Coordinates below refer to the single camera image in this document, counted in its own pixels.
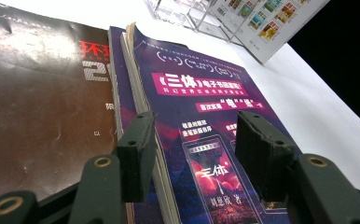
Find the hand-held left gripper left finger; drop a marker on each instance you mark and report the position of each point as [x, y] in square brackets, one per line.
[137, 155]

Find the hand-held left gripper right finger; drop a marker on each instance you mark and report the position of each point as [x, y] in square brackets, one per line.
[265, 155]

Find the dark brown magazine red print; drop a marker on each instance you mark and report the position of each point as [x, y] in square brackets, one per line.
[44, 109]

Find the white book with picture grid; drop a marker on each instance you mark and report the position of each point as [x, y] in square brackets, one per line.
[271, 31]

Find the white table cover sheet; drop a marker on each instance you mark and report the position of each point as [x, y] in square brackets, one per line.
[308, 109]

